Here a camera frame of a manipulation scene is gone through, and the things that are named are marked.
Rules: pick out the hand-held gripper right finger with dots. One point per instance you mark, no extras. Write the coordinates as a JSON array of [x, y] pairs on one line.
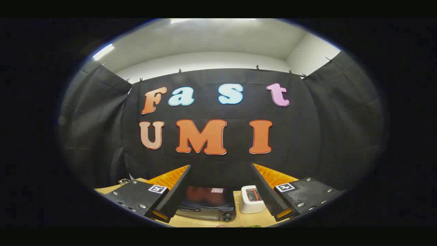
[[266, 194]]

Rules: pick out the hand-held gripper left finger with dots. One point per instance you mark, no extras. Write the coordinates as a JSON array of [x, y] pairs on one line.
[[177, 194]]

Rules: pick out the black toaster oven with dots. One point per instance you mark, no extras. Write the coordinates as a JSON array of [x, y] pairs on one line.
[[205, 201]]

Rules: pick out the white pop-up toaster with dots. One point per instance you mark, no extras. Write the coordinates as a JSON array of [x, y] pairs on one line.
[[247, 205]]

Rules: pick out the long ceiling light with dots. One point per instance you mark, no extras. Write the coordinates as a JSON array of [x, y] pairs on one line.
[[181, 20], [103, 52]]

